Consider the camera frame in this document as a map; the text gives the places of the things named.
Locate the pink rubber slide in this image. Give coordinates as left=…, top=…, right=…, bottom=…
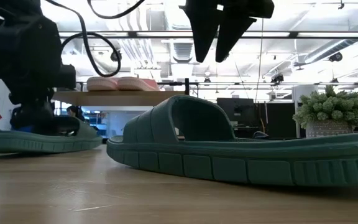
left=86, top=76, right=120, bottom=92
left=116, top=76, right=161, bottom=92

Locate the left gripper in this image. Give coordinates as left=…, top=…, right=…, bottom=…
left=0, top=14, right=64, bottom=131

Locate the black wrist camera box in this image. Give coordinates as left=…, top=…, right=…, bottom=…
left=53, top=63, right=77, bottom=90

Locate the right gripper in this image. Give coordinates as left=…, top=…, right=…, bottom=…
left=178, top=0, right=275, bottom=63

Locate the potted green succulent plant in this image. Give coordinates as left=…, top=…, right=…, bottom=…
left=292, top=84, right=358, bottom=139

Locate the person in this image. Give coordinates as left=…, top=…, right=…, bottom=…
left=66, top=105, right=86, bottom=123

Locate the black computer monitor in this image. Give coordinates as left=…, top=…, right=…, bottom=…
left=216, top=97, right=256, bottom=127

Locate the green rubber slide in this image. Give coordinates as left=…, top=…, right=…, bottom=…
left=106, top=94, right=358, bottom=187
left=0, top=116, right=104, bottom=154

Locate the wooden shelf with black frame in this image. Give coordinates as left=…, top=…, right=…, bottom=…
left=51, top=77, right=198, bottom=107

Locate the black metal rig frame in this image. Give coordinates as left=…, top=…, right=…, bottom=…
left=57, top=30, right=358, bottom=40

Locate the black smooth cable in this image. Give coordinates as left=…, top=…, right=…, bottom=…
left=44, top=0, right=122, bottom=78
left=87, top=0, right=146, bottom=19

